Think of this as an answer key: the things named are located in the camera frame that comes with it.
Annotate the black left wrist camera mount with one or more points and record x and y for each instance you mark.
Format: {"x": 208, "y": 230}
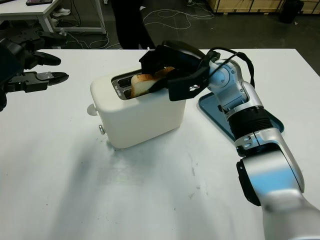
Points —
{"x": 10, "y": 62}

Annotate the white paper scrap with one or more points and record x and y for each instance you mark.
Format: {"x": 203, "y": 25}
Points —
{"x": 142, "y": 8}

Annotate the slice of toast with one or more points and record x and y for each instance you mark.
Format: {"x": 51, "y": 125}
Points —
{"x": 142, "y": 85}

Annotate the white toaster lever knob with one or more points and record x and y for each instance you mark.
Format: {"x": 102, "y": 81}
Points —
{"x": 91, "y": 110}

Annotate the white sneaker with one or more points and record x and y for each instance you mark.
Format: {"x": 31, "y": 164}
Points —
{"x": 62, "y": 11}

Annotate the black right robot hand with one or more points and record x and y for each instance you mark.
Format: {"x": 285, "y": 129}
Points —
{"x": 180, "y": 53}

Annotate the white desk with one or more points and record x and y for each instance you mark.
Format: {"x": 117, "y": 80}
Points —
{"x": 25, "y": 11}

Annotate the wooden crate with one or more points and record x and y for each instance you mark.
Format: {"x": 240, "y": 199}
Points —
{"x": 250, "y": 5}

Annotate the white two-slot toaster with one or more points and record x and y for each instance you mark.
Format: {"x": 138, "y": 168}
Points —
{"x": 140, "y": 120}

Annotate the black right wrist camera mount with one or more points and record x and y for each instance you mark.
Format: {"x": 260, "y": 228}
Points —
{"x": 185, "y": 87}

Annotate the black tablet device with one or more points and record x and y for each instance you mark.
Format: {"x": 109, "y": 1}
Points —
{"x": 38, "y": 2}

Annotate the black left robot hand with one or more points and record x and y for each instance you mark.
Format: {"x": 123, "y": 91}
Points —
{"x": 42, "y": 80}

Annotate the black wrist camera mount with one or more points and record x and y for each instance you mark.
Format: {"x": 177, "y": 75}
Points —
{"x": 10, "y": 62}
{"x": 185, "y": 87}

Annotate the teal rectangular tray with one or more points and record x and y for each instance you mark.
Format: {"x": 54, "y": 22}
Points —
{"x": 210, "y": 107}

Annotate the black bin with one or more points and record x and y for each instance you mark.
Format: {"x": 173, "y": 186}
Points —
{"x": 291, "y": 12}

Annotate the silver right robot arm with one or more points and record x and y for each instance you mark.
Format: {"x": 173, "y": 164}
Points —
{"x": 250, "y": 105}

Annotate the person in black trousers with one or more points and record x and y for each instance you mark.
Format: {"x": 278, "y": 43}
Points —
{"x": 130, "y": 25}

